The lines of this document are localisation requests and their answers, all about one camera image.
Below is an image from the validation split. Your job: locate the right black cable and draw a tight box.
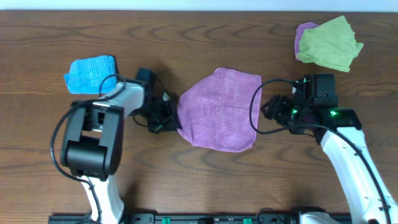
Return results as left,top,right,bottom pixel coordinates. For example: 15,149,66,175
248,78,392,224

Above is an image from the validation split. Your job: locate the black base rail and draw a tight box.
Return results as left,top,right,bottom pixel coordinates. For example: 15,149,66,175
48,212,352,224

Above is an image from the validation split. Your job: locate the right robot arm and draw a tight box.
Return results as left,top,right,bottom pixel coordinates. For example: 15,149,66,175
261,95,397,223

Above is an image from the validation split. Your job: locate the green microfiber cloth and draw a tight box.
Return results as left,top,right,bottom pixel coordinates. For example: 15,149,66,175
297,16,364,72

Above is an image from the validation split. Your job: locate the blue folded cloth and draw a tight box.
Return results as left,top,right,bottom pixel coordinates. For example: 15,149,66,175
63,55,117,95

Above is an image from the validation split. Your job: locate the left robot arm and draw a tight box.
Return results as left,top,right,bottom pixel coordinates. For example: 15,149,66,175
50,78,180,223

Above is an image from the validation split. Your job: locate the purple microfiber cloth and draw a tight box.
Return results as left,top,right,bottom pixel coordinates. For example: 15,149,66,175
177,67,262,152

